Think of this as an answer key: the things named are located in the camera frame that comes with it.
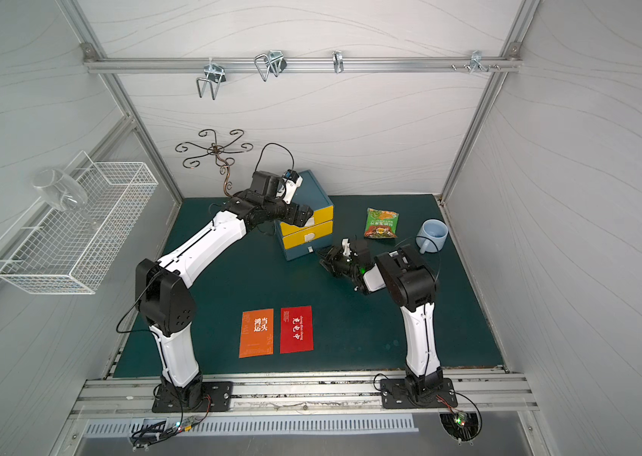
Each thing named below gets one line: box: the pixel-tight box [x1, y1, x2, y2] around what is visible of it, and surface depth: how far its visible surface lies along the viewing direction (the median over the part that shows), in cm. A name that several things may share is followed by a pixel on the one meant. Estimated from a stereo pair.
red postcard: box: [280, 305, 314, 355], surface depth 88 cm
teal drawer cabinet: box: [275, 169, 335, 262], surface depth 95 cm
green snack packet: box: [363, 208, 400, 239], surface depth 110 cm
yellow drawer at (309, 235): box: [282, 220, 334, 250], surface depth 95 cm
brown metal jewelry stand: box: [174, 128, 254, 199], surface depth 95 cm
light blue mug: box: [415, 218, 450, 254], surface depth 104 cm
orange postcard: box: [239, 308, 274, 359], surface depth 86 cm
